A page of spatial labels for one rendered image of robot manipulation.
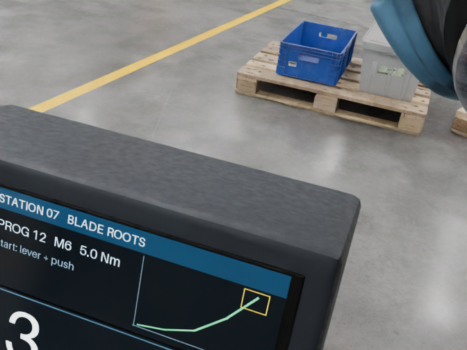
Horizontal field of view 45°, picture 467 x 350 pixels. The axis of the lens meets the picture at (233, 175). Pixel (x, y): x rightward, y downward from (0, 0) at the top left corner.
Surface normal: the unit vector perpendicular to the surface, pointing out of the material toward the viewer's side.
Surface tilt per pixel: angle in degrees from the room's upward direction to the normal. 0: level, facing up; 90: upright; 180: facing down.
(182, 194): 15
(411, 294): 0
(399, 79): 95
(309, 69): 90
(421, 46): 108
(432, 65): 113
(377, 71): 95
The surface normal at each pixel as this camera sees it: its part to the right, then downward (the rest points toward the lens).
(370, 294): 0.10, -0.85
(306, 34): -0.34, 0.44
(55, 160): 0.18, -0.94
